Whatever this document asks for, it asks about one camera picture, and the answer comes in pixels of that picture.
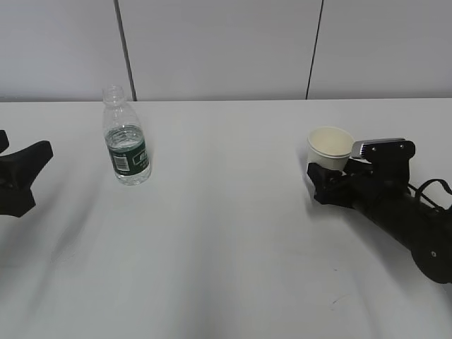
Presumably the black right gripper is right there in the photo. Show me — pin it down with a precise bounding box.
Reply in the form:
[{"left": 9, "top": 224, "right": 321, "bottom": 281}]
[{"left": 307, "top": 162, "right": 413, "bottom": 218}]

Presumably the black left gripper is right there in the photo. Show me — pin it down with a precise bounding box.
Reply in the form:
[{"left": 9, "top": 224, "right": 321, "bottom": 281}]
[{"left": 0, "top": 130, "right": 53, "bottom": 216}]

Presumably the white paper cup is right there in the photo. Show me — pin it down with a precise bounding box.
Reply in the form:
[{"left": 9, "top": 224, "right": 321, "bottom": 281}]
[{"left": 307, "top": 126, "right": 355, "bottom": 171}]

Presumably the clear green-label water bottle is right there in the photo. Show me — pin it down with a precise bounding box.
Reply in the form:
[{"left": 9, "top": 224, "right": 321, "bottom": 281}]
[{"left": 102, "top": 85, "right": 151, "bottom": 186}]

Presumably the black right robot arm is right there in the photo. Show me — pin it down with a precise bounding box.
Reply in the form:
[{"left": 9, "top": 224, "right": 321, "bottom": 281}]
[{"left": 307, "top": 163, "right": 451, "bottom": 284}]

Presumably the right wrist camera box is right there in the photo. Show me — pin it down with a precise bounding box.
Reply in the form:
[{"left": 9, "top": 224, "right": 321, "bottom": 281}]
[{"left": 350, "top": 138, "right": 416, "bottom": 187}]

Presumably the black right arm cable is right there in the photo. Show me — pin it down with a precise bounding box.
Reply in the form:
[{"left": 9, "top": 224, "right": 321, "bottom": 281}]
[{"left": 405, "top": 178, "right": 452, "bottom": 213}]

